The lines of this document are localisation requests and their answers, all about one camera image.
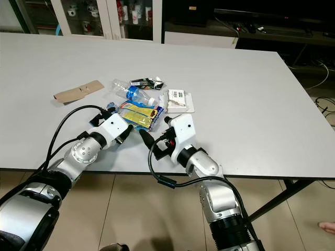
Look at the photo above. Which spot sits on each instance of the white table black legs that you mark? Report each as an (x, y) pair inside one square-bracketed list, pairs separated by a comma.
[(251, 104)]

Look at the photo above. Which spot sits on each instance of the yellow blue snack packet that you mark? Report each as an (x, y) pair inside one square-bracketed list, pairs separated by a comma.
[(141, 115)]

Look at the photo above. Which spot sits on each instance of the white card package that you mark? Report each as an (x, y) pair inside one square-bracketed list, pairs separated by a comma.
[(180, 99)]

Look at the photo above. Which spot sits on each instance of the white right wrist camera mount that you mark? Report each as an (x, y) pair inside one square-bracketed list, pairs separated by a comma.
[(184, 130)]

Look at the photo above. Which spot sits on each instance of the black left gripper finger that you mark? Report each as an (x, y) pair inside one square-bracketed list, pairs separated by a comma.
[(125, 135)]

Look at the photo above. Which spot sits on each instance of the clear bottle blue label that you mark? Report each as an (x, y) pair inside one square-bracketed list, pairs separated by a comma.
[(136, 94)]

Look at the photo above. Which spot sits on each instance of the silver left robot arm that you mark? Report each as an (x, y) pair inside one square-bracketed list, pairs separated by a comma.
[(84, 151)]

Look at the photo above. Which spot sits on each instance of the person bare foot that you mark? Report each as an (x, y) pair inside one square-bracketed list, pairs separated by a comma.
[(327, 228)]

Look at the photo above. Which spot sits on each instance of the flat brown cardboard piece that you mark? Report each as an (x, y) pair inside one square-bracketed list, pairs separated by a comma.
[(78, 91)]

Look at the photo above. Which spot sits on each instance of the black green wrapper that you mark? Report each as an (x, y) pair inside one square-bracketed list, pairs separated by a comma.
[(146, 82)]

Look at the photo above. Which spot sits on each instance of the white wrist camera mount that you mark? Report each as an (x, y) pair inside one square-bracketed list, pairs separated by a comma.
[(184, 130), (115, 128)]

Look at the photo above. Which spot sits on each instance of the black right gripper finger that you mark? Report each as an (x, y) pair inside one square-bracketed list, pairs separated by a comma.
[(149, 140), (169, 121)]

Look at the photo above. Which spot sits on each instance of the small blue plastic scrap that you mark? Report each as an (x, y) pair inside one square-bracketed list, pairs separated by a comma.
[(109, 105)]

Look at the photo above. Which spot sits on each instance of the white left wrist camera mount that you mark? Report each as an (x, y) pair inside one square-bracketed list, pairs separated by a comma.
[(115, 128)]

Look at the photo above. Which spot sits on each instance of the black tv console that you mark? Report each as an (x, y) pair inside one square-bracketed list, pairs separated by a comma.
[(267, 31)]

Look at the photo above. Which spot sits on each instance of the white glass door cabinet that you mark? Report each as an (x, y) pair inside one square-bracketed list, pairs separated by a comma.
[(110, 18)]

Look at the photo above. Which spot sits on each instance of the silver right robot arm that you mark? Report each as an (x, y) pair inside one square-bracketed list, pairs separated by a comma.
[(207, 167)]

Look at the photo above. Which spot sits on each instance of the white panel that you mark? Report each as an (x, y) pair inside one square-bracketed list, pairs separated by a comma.
[(199, 40)]

